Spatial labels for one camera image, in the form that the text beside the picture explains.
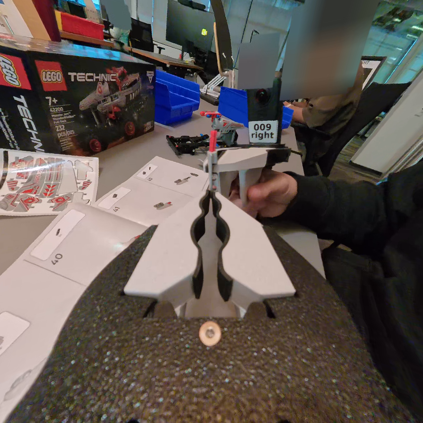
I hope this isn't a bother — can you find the toy sticker sheet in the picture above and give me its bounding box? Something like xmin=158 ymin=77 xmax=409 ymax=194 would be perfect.
xmin=0 ymin=148 xmax=100 ymax=217

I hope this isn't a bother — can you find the black mesh chair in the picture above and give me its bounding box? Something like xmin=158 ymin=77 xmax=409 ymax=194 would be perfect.
xmin=301 ymin=80 xmax=412 ymax=177

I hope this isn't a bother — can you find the white partition panel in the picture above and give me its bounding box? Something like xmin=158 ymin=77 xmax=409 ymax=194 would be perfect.
xmin=350 ymin=74 xmax=423 ymax=176

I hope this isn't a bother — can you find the person's right hand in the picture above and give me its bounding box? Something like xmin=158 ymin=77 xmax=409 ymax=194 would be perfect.
xmin=230 ymin=171 xmax=299 ymax=219

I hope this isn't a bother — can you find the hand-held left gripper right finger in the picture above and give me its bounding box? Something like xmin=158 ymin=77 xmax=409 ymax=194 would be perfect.
xmin=213 ymin=191 xmax=297 ymax=318

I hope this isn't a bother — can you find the red box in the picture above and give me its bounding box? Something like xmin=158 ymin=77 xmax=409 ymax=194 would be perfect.
xmin=54 ymin=9 xmax=106 ymax=41

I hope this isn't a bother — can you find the curved black wooden board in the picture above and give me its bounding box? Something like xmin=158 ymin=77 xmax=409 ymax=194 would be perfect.
xmin=211 ymin=0 xmax=234 ymax=78

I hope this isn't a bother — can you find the cardboard box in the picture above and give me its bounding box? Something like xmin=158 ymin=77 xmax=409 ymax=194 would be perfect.
xmin=0 ymin=0 xmax=61 ymax=43

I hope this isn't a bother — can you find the white laptop stand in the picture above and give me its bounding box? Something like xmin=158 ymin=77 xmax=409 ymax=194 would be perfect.
xmin=200 ymin=73 xmax=229 ymax=95

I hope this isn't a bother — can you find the black framed picture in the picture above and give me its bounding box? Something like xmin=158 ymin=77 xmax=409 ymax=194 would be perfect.
xmin=361 ymin=56 xmax=388 ymax=91

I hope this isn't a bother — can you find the grey toy piece red axle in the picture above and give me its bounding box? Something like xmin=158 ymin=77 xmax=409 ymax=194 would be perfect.
xmin=203 ymin=130 xmax=220 ymax=193

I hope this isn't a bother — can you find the black office chair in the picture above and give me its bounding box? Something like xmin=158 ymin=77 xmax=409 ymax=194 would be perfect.
xmin=129 ymin=17 xmax=166 ymax=55

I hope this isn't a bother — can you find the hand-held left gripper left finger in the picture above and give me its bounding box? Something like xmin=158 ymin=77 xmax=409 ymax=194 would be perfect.
xmin=123 ymin=191 xmax=212 ymax=318

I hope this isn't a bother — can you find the open instruction booklet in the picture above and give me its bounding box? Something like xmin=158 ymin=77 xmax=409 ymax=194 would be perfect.
xmin=0 ymin=155 xmax=213 ymax=408

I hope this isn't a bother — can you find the black computer monitor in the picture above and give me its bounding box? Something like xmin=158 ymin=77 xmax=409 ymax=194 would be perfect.
xmin=165 ymin=0 xmax=216 ymax=55

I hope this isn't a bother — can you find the half-built toy vehicle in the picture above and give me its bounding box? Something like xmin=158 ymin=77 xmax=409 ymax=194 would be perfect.
xmin=166 ymin=111 xmax=249 ymax=156

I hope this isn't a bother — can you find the wooden office desk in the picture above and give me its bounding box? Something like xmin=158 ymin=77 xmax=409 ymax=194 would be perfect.
xmin=127 ymin=46 xmax=205 ymax=71

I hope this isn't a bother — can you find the black toy set box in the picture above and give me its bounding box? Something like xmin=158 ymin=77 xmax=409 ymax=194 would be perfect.
xmin=0 ymin=39 xmax=156 ymax=157

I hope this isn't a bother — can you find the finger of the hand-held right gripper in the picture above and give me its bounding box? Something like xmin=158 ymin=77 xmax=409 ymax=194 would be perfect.
xmin=218 ymin=171 xmax=240 ymax=199
xmin=216 ymin=149 xmax=268 ymax=173

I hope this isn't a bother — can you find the blue plastic bin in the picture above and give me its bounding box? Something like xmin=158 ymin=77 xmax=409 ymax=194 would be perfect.
xmin=155 ymin=69 xmax=201 ymax=126
xmin=217 ymin=86 xmax=295 ymax=130

